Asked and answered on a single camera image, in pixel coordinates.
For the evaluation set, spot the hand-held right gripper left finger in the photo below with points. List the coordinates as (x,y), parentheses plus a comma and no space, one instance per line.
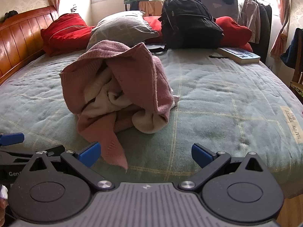
(91,154)

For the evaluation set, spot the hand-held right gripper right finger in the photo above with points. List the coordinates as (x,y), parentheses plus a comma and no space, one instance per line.
(201,155)

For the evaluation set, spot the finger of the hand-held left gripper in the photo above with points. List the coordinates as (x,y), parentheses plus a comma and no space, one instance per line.
(10,138)
(56,150)

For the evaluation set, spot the pink and white sweater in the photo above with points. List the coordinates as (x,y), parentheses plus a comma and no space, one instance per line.
(142,75)

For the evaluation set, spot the person's left hand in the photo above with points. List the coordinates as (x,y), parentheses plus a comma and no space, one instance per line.
(2,205)

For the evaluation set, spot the green plaid blanket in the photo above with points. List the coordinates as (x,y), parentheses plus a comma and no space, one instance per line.
(224,99)

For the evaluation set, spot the wooden headboard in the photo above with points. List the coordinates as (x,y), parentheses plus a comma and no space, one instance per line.
(21,33)

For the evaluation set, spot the thick paperback book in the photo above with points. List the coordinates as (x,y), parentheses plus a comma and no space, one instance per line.
(239,55)

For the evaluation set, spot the red pillow with gold line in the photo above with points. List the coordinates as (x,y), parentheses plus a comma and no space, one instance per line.
(66,33)

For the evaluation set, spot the dark item on headboard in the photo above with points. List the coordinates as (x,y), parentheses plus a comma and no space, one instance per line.
(11,14)

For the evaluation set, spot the red cushion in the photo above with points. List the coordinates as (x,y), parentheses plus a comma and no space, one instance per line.
(233,32)
(153,27)

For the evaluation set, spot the grey-green plaid pillow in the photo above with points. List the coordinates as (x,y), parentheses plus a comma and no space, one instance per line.
(118,28)

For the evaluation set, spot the black backpack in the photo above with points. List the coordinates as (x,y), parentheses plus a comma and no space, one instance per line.
(189,23)

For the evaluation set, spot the dark clothing on chair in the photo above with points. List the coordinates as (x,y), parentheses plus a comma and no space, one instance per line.
(292,49)

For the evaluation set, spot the black hanging coat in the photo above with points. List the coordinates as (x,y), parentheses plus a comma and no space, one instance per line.
(264,28)

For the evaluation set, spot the grey hanging garment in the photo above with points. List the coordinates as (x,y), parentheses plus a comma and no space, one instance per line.
(220,11)

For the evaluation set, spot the beige hanging shirt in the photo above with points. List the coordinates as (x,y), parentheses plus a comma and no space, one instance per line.
(248,16)

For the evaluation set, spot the tan cloth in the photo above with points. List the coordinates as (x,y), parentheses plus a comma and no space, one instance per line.
(151,7)

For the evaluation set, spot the small wall fixture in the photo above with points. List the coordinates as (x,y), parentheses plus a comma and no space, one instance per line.
(73,8)

